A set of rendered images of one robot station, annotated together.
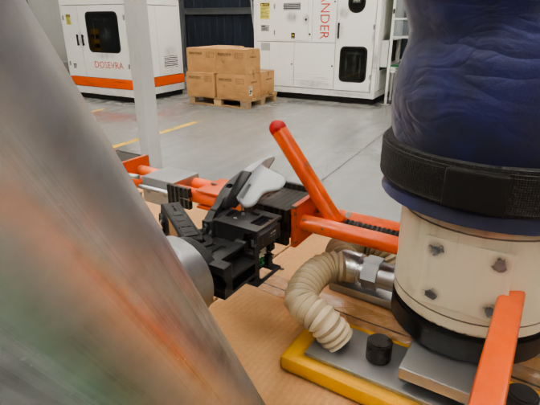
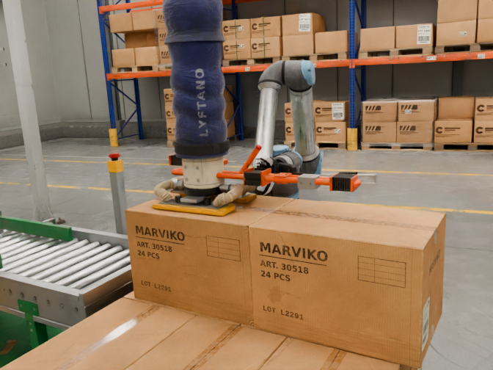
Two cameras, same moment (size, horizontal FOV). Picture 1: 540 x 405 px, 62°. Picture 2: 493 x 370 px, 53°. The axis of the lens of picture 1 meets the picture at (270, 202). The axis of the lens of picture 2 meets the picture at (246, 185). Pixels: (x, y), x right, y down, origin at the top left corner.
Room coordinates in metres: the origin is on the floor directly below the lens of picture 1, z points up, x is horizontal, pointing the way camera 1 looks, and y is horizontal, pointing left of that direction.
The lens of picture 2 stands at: (2.45, -0.19, 1.48)
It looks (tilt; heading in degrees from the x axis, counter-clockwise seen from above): 13 degrees down; 176
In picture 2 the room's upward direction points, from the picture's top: 3 degrees counter-clockwise
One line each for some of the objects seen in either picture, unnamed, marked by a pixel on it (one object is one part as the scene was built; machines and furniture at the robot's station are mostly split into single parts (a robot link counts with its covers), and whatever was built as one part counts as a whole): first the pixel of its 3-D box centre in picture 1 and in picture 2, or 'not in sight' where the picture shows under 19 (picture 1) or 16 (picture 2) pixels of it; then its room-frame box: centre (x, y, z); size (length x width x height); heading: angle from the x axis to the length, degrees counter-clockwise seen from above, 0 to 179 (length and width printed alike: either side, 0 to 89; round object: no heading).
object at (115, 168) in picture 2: not in sight; (123, 238); (-0.53, -0.78, 0.50); 0.07 x 0.07 x 1.00; 56
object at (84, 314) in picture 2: not in sight; (140, 290); (0.21, -0.58, 0.47); 0.70 x 0.03 x 0.15; 146
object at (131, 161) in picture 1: (118, 169); (343, 182); (0.77, 0.27, 1.07); 0.08 x 0.07 x 0.05; 58
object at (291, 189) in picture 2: not in sight; (287, 186); (0.30, 0.14, 0.96); 0.12 x 0.09 x 0.12; 71
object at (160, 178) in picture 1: (171, 186); (309, 181); (0.69, 0.16, 1.07); 0.07 x 0.07 x 0.04; 58
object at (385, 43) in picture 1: (389, 52); not in sight; (7.93, -2.01, 0.81); 0.58 x 0.12 x 0.42; 151
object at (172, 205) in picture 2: not in sight; (192, 202); (0.52, -0.28, 0.97); 0.34 x 0.10 x 0.05; 58
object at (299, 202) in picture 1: (284, 210); (257, 176); (0.57, -0.02, 1.08); 0.10 x 0.08 x 0.06; 148
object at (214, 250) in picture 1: (225, 251); (271, 169); (0.45, 0.05, 1.08); 0.12 x 0.09 x 0.08; 148
